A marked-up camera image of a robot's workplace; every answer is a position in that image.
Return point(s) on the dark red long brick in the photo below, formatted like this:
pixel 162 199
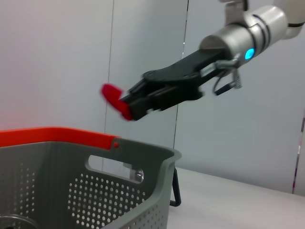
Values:
pixel 114 97

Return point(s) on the glass teacup black holder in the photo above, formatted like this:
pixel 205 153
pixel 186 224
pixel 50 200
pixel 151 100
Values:
pixel 16 220

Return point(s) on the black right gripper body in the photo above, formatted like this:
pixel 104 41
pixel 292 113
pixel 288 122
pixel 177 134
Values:
pixel 181 78

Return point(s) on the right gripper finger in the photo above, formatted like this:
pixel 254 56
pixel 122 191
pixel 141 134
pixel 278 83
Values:
pixel 147 105
pixel 143 91

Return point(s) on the grey perforated storage basket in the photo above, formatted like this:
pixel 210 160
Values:
pixel 59 186

